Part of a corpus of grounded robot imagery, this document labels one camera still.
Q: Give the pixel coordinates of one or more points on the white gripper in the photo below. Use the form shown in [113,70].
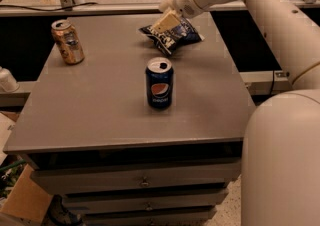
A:
[182,4]

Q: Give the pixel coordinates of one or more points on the blue chip bag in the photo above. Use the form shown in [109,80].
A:
[168,41]

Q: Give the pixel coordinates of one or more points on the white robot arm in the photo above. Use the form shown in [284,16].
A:
[280,173]

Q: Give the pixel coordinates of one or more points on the blue Pepsi can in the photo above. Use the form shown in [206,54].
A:
[159,82]

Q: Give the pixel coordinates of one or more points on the orange soda can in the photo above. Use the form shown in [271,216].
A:
[67,41]

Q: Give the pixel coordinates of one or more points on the grey metal railing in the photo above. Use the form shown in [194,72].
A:
[92,8]

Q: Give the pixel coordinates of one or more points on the grey drawer cabinet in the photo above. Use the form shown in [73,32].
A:
[90,136]

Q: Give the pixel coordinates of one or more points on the top drawer knob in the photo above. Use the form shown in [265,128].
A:
[144,183]

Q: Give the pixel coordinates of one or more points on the drawer knob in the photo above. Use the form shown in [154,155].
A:
[144,183]
[149,207]

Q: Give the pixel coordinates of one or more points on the white cylinder at left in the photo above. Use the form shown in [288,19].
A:
[7,81]

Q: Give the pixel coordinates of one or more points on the middle drawer knob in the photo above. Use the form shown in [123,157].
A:
[149,207]

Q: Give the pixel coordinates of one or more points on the cardboard box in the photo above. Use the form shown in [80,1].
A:
[27,203]

